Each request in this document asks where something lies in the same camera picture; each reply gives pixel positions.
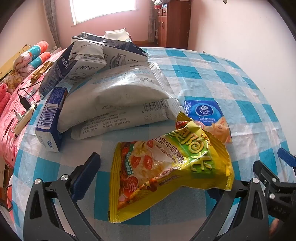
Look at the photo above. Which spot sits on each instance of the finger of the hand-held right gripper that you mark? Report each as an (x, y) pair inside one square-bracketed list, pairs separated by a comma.
[(288, 157), (268, 180)]

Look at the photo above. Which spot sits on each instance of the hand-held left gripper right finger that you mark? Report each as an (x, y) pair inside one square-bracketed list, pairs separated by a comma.
[(240, 204)]

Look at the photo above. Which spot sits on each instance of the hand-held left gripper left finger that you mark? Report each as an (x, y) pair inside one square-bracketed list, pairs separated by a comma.
[(82, 183)]

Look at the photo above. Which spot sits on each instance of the white wipes packet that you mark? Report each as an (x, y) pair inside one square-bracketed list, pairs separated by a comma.
[(115, 97), (129, 124)]

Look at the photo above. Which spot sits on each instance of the yellow snack packet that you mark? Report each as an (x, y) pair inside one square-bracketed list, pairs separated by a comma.
[(161, 166)]

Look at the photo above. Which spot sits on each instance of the person's right hand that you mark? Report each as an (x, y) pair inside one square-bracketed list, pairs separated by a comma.
[(274, 230)]

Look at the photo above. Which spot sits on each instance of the small blue tissue box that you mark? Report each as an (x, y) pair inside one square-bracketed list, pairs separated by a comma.
[(49, 120)]

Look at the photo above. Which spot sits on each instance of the cream power strip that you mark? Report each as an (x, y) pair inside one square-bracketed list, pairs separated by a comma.
[(23, 120)]

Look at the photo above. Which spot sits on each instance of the blue tissue pack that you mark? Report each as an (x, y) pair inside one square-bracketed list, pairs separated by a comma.
[(203, 113)]

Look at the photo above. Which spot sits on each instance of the pink bed blanket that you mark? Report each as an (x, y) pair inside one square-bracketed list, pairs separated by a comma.
[(7, 125)]

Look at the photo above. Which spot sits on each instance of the black charger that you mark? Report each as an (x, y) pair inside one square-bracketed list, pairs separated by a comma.
[(25, 102)]

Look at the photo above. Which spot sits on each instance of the blue white milk carton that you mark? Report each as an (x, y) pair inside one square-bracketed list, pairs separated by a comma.
[(122, 49), (89, 61), (52, 78)]

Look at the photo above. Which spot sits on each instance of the pink folded blanket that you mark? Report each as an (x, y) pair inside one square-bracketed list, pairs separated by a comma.
[(4, 103)]

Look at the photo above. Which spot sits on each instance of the blue checked tablecloth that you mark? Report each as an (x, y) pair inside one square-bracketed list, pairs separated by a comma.
[(208, 76)]

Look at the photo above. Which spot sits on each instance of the gold brown cloth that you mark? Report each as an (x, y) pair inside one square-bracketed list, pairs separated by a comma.
[(39, 73)]

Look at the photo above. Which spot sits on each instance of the cream printed pillow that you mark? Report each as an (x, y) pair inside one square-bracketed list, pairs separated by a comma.
[(11, 80)]

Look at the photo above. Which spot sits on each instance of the floral bolster pillow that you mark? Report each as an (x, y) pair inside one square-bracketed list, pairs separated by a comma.
[(38, 61)]

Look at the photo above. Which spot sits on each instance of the rolled colourful blankets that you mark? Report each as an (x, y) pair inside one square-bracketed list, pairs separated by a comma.
[(30, 54)]

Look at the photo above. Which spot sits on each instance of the yellow headboard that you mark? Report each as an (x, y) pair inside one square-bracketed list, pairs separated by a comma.
[(9, 61)]

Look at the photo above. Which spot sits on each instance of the white plastic bottle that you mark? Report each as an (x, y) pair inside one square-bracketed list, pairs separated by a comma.
[(115, 36)]

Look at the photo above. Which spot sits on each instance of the grey checked curtain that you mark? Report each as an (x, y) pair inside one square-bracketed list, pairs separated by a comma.
[(53, 23), (153, 23)]

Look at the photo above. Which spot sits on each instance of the brown wooden cabinet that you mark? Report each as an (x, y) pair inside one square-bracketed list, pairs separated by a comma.
[(173, 25)]

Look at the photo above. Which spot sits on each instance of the window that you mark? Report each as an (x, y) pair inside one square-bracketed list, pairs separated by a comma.
[(104, 9)]

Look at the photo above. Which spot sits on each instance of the folded blankets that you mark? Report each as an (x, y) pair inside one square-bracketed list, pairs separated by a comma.
[(161, 2)]

